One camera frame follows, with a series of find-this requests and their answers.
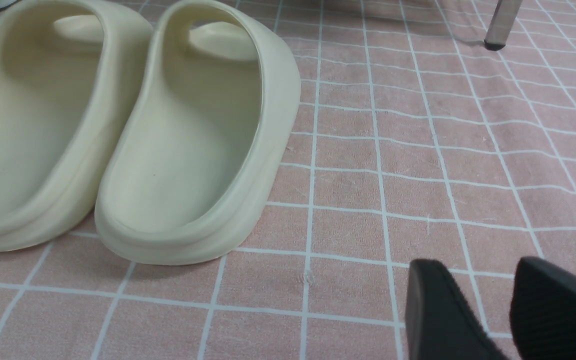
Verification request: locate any cream left slipper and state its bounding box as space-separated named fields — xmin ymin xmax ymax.
xmin=0 ymin=0 xmax=154 ymax=252

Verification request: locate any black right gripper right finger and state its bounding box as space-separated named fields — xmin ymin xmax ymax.
xmin=509 ymin=256 xmax=576 ymax=360

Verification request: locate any pink checkered table cloth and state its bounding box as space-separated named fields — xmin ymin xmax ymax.
xmin=0 ymin=0 xmax=576 ymax=360

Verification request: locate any metal shoe rack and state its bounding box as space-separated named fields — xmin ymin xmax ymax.
xmin=483 ymin=0 xmax=522 ymax=51

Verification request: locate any cream slipper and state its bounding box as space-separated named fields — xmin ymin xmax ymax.
xmin=94 ymin=0 xmax=301 ymax=265
xmin=0 ymin=0 xmax=154 ymax=252

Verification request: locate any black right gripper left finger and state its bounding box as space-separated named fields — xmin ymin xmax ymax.
xmin=405 ymin=259 xmax=507 ymax=360

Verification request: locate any cream right slipper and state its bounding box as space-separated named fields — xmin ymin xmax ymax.
xmin=94 ymin=0 xmax=301 ymax=265

